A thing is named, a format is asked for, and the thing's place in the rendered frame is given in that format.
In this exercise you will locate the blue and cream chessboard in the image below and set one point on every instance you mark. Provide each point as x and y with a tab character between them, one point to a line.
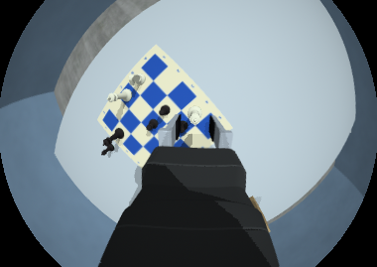
165	84

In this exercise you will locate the black chess king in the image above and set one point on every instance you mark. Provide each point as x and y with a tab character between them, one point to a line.
119	133

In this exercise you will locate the black bishop chess piece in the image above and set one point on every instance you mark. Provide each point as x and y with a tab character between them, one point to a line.
109	148

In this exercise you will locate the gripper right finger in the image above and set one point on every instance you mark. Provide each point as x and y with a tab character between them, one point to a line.
222	138

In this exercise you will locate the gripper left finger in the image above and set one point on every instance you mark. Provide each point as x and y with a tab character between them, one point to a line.
169	135

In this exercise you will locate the black pawn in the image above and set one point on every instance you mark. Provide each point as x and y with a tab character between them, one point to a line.
165	110
184	126
153	123

